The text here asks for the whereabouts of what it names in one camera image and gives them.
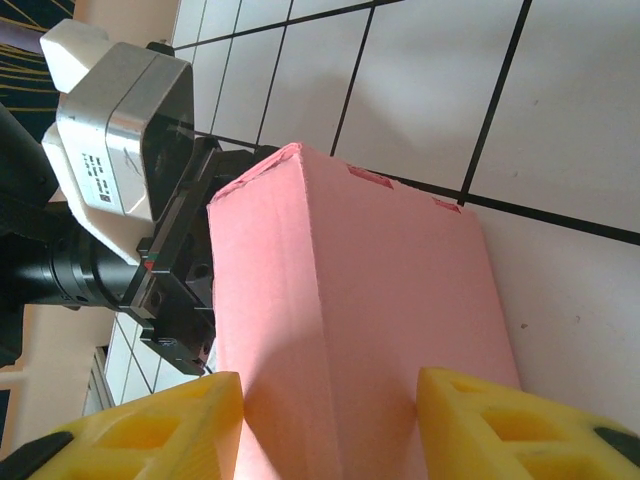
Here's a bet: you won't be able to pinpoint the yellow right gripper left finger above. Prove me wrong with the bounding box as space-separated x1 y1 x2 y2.
0 371 246 480

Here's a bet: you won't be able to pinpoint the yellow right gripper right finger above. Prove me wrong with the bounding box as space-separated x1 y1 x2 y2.
416 366 640 480

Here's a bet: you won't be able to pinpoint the pink paper box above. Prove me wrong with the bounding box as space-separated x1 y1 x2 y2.
206 141 524 480

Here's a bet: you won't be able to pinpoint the aluminium frame rail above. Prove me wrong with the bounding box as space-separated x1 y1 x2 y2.
88 346 119 414

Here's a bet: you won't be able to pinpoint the silver white wrist camera box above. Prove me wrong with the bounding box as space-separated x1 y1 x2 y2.
39 18 197 266

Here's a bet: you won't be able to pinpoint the dark wall panel yellow lines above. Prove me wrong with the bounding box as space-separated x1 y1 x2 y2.
0 0 82 120

